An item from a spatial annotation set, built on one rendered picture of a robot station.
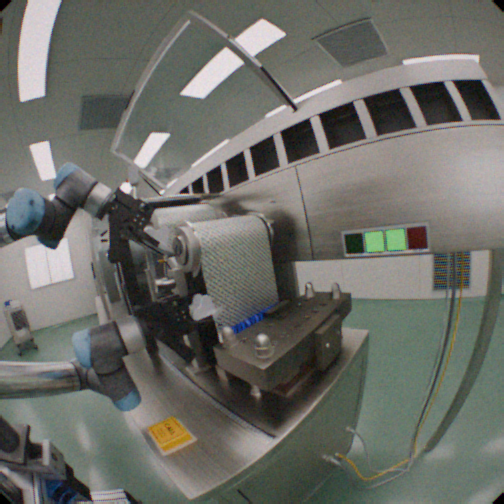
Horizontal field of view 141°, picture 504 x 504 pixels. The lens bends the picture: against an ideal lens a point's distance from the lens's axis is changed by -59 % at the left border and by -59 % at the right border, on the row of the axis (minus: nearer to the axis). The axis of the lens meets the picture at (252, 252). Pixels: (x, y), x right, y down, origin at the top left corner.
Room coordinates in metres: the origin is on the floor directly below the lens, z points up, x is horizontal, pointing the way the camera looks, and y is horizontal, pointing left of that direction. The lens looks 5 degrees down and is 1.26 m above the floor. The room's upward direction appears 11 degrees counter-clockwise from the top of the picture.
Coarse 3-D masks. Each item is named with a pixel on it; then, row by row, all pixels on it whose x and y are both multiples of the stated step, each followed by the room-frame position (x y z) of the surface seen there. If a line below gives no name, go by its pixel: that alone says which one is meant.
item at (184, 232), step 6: (180, 228) 0.51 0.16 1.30; (186, 228) 0.51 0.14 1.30; (174, 234) 0.54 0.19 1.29; (180, 234) 0.51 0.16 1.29; (186, 234) 0.49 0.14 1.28; (186, 240) 0.49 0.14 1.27; (192, 240) 0.49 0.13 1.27; (192, 246) 0.48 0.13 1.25; (192, 252) 0.48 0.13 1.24; (192, 258) 0.49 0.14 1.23; (192, 264) 0.49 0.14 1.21; (186, 270) 0.52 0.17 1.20; (192, 270) 0.51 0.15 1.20
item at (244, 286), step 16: (240, 256) 0.57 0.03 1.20; (256, 256) 0.61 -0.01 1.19; (208, 272) 0.50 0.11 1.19; (224, 272) 0.53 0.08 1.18; (240, 272) 0.56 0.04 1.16; (256, 272) 0.60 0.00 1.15; (272, 272) 0.64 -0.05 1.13; (208, 288) 0.49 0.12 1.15; (224, 288) 0.52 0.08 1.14; (240, 288) 0.55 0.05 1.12; (256, 288) 0.59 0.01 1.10; (272, 288) 0.64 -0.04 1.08; (224, 304) 0.51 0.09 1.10; (240, 304) 0.55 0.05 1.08; (256, 304) 0.58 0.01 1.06; (272, 304) 0.63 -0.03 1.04; (224, 320) 0.51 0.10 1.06; (240, 320) 0.54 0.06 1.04
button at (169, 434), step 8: (160, 424) 0.27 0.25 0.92; (168, 424) 0.27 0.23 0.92; (176, 424) 0.27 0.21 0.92; (152, 432) 0.24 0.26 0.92; (160, 432) 0.25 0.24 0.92; (168, 432) 0.25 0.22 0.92; (176, 432) 0.25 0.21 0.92; (184, 432) 0.25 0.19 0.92; (160, 440) 0.22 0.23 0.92; (168, 440) 0.23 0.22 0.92; (176, 440) 0.23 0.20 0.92; (184, 440) 0.24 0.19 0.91; (168, 448) 0.21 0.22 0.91
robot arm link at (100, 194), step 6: (96, 186) 0.38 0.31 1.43; (102, 186) 0.39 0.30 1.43; (96, 192) 0.38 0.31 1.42; (102, 192) 0.39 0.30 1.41; (108, 192) 0.40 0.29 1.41; (90, 198) 0.37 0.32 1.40; (96, 198) 0.38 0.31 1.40; (102, 198) 0.39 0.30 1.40; (90, 204) 0.37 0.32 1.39; (96, 204) 0.38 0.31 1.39; (102, 204) 0.39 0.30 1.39; (84, 210) 0.38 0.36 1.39; (90, 210) 0.38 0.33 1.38; (96, 210) 0.38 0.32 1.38; (96, 216) 0.40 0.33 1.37
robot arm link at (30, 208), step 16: (16, 192) 0.17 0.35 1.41; (32, 192) 0.20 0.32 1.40; (0, 208) 0.17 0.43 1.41; (16, 208) 0.17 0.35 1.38; (32, 208) 0.20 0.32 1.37; (48, 208) 0.26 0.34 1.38; (0, 224) 0.16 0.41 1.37; (16, 224) 0.17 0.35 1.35; (32, 224) 0.21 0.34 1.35; (48, 224) 0.26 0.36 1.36; (0, 240) 0.17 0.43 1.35; (16, 240) 0.20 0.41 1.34
